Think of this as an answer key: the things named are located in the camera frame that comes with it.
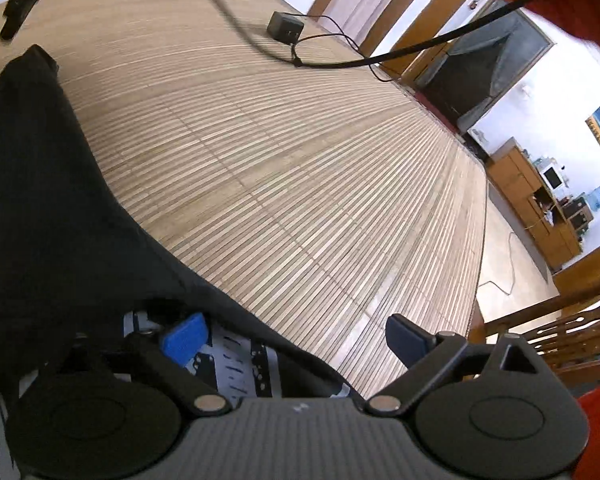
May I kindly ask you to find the wooden cabinet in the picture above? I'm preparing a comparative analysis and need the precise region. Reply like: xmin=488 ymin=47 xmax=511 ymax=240
xmin=487 ymin=137 xmax=583 ymax=271

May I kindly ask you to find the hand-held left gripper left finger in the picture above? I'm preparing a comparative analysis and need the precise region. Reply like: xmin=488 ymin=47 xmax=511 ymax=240
xmin=50 ymin=312 xmax=231 ymax=417

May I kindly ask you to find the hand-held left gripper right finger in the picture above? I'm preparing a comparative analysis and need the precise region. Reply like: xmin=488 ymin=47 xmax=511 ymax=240
xmin=364 ymin=314 xmax=551 ymax=417

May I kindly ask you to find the thick black gripper cable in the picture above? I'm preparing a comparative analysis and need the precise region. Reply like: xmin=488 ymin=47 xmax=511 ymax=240
xmin=205 ymin=0 xmax=588 ymax=68

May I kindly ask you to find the thin black adapter cable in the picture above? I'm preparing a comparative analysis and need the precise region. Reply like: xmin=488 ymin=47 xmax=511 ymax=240
xmin=290 ymin=15 xmax=388 ymax=82

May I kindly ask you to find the black printed T-shirt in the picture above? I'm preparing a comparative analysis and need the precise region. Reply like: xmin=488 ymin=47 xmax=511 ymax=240
xmin=0 ymin=45 xmax=353 ymax=480

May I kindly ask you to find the person's red garment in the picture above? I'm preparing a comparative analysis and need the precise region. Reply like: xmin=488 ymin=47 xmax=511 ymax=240
xmin=330 ymin=0 xmax=600 ymax=480

